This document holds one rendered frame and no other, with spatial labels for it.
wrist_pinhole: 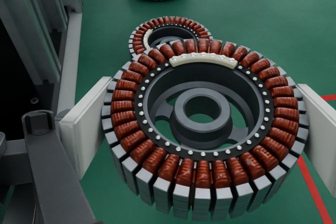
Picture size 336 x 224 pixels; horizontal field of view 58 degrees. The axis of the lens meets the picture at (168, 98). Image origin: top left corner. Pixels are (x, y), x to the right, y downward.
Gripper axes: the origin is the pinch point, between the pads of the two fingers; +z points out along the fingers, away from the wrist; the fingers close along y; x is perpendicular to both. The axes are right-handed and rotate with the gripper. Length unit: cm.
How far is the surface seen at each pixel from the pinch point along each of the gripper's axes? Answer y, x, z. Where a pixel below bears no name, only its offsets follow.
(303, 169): 11.5, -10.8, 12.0
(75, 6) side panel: -19.6, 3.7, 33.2
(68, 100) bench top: -15.7, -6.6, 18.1
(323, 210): 12.5, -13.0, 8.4
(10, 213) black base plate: -16.0, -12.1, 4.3
